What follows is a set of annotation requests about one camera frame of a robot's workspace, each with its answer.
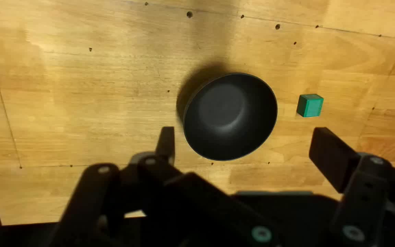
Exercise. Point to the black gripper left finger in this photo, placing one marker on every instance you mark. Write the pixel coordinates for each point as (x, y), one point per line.
(160, 173)

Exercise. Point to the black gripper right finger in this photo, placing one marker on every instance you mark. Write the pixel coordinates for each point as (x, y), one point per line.
(357, 179)

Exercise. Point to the green block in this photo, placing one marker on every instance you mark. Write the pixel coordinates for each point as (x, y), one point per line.
(310, 106)

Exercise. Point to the black bowl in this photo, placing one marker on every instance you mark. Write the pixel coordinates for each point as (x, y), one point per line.
(229, 117)

